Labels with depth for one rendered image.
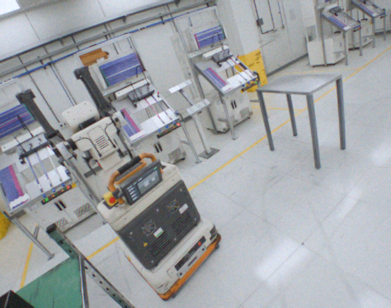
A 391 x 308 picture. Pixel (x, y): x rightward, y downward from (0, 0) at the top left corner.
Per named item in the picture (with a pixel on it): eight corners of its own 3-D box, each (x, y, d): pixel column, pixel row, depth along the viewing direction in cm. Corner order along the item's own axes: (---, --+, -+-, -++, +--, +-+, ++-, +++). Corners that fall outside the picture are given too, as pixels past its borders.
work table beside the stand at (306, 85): (318, 169, 205) (309, 91, 170) (270, 150, 266) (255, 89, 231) (346, 148, 215) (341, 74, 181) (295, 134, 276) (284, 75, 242)
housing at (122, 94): (151, 88, 298) (150, 81, 286) (120, 103, 282) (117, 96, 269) (148, 85, 301) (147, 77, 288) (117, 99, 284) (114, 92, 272)
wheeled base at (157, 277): (224, 240, 170) (215, 219, 159) (167, 305, 138) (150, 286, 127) (176, 213, 220) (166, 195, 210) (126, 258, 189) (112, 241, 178)
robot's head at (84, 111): (100, 111, 140) (87, 97, 143) (71, 126, 130) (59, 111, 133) (102, 123, 152) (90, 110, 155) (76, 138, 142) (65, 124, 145)
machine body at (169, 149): (188, 157, 329) (172, 121, 303) (148, 183, 306) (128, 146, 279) (171, 149, 384) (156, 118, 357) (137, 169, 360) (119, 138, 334)
